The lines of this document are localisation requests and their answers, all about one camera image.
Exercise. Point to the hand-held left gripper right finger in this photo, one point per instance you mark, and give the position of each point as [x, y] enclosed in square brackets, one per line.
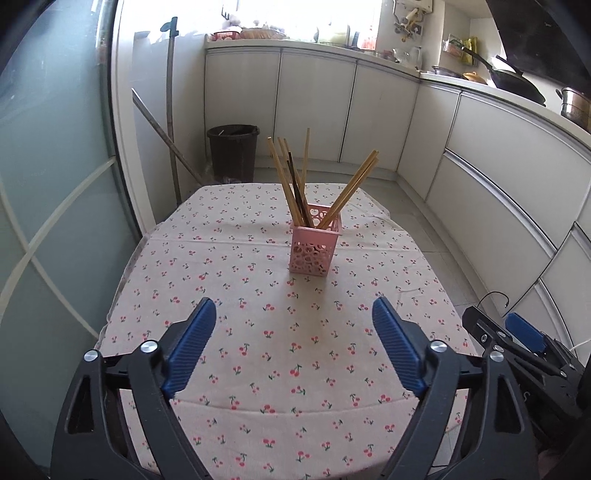
[397, 346]

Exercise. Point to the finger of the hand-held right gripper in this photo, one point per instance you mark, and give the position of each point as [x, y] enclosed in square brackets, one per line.
[480, 327]
[524, 330]

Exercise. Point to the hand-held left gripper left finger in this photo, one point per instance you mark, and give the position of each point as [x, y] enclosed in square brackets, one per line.
[189, 346]

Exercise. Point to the pink perforated chopstick holder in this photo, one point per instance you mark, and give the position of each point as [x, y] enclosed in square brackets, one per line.
[314, 254]

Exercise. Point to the wooden chopstick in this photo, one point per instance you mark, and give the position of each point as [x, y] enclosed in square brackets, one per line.
[281, 170]
[286, 144]
[284, 152]
[361, 183]
[351, 182]

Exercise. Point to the black chopstick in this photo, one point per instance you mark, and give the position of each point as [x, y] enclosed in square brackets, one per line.
[298, 189]

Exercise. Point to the cherry print tablecloth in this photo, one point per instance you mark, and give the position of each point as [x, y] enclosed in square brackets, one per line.
[277, 323]

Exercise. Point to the white kitchen cabinets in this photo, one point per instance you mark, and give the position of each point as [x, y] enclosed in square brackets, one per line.
[485, 161]

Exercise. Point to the dark brown trash bin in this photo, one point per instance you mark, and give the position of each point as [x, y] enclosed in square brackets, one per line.
[231, 157]

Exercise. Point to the grey metal mop pole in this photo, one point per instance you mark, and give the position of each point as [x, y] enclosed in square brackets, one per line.
[161, 134]

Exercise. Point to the frosted glass sliding door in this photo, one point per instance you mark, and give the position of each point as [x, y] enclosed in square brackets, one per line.
[46, 184]

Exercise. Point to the steel cooking pot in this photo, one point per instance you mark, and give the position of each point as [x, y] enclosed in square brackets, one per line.
[577, 108]

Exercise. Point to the black wok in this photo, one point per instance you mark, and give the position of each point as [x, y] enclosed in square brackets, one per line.
[517, 85]

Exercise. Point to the yellow clay pot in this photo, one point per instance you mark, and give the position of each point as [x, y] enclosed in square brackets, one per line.
[475, 77]

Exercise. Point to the dark pan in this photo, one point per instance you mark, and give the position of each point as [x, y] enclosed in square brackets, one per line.
[445, 71]

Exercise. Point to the white kettle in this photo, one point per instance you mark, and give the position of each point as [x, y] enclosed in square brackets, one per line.
[414, 57]

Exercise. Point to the yellow bag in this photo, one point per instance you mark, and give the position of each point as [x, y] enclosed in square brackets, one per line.
[471, 48]

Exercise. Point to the black range hood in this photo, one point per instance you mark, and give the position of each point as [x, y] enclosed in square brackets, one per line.
[545, 32]

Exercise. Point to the red plastic basket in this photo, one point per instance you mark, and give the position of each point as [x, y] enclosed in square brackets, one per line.
[226, 35]

